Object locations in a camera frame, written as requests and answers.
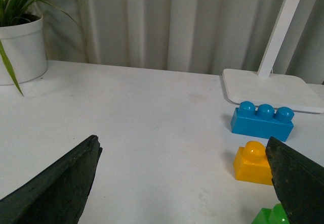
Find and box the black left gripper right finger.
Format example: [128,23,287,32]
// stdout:
[265,137,323,223]

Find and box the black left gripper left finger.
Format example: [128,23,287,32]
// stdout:
[1,135,102,223]

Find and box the yellow two-stud block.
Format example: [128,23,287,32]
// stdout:
[233,141,274,186]

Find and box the green two-stud block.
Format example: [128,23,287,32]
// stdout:
[252,203,289,224]

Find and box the blue three-stud block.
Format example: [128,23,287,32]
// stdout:
[230,101,295,142]

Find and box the white desk lamp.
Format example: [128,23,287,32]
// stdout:
[222,0,323,113]

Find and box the white plant pot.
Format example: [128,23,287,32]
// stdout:
[1,14,48,83]

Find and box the green leafy plant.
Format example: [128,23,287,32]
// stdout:
[0,0,96,97]

